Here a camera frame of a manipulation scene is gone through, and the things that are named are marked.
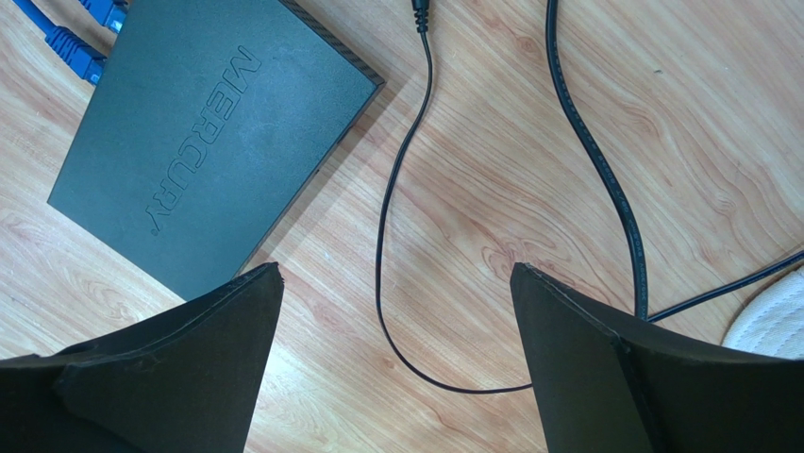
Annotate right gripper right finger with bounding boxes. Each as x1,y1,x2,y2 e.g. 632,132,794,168
511,263,803,452

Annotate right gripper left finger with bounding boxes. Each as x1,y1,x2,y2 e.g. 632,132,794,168
1,263,284,452

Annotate blue ethernet cable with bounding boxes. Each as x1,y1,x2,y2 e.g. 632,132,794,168
12,0,108,87
78,0,130,35

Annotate black network switch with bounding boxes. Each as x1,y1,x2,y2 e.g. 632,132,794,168
48,1,385,300

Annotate beige bucket hat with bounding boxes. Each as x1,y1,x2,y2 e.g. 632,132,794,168
722,267,803,360

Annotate black power adapter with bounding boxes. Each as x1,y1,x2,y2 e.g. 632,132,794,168
544,0,803,323

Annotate thin black power cable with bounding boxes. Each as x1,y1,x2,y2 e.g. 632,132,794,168
375,0,534,395

